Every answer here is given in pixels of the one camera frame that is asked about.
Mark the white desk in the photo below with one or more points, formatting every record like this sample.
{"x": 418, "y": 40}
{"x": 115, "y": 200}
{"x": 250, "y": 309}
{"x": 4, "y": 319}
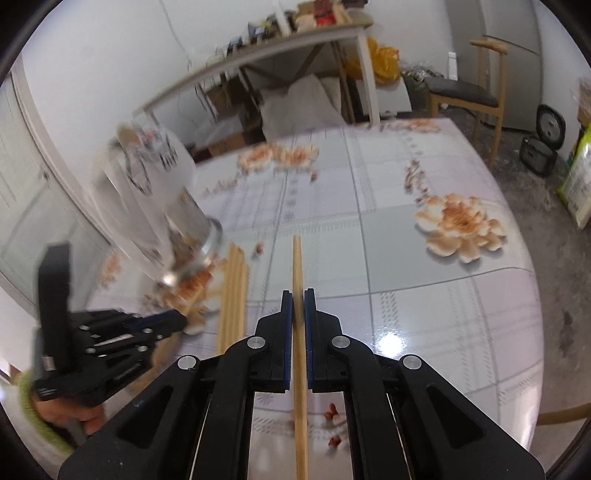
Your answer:
{"x": 258, "y": 50}

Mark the floral vinyl tablecloth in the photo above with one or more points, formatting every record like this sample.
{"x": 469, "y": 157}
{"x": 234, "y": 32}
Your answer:
{"x": 369, "y": 258}

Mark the person's left hand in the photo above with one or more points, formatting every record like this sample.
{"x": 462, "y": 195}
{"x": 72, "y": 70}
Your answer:
{"x": 64, "y": 410}

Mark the person's left forearm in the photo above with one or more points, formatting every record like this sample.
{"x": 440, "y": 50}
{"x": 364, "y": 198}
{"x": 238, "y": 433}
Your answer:
{"x": 37, "y": 434}

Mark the white heater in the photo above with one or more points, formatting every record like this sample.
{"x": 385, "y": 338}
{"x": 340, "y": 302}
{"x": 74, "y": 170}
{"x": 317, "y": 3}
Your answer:
{"x": 452, "y": 64}

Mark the white plastic bag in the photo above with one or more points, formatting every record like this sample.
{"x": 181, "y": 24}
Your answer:
{"x": 138, "y": 207}

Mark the black rice cooker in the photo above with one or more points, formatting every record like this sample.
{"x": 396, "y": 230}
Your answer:
{"x": 542, "y": 147}

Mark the green and white sack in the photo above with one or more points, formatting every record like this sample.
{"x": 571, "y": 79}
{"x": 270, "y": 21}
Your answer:
{"x": 579, "y": 184}

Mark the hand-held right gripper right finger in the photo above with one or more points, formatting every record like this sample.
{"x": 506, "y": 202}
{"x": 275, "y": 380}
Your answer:
{"x": 308, "y": 341}

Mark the white woven sack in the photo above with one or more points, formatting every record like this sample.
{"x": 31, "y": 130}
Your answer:
{"x": 300, "y": 108}

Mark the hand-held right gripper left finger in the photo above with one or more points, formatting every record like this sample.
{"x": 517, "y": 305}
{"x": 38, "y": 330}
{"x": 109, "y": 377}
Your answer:
{"x": 287, "y": 341}

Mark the wooden chair black seat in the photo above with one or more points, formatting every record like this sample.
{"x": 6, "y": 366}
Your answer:
{"x": 461, "y": 92}

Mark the slender wooden chopstick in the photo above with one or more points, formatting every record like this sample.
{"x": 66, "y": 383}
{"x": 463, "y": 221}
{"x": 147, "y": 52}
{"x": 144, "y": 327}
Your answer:
{"x": 298, "y": 277}

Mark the white door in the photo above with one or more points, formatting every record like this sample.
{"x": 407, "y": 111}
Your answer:
{"x": 32, "y": 175}

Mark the yellow plastic bag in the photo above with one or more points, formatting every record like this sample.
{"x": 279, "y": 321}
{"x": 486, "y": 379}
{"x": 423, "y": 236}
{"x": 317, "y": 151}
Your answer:
{"x": 383, "y": 62}

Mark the cardboard box of snacks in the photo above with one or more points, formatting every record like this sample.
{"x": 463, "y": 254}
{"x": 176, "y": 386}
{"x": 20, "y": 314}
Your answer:
{"x": 321, "y": 16}

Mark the grey refrigerator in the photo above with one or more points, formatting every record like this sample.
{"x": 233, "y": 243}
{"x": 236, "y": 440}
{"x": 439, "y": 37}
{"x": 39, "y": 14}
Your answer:
{"x": 512, "y": 64}

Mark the row of wooden chopsticks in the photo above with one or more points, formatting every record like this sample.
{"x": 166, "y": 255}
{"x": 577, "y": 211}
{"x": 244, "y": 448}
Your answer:
{"x": 233, "y": 300}

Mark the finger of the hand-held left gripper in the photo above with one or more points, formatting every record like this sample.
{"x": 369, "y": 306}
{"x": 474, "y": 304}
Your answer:
{"x": 164, "y": 323}

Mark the white storage box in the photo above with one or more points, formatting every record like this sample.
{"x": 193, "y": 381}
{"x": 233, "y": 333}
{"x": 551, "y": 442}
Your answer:
{"x": 395, "y": 99}

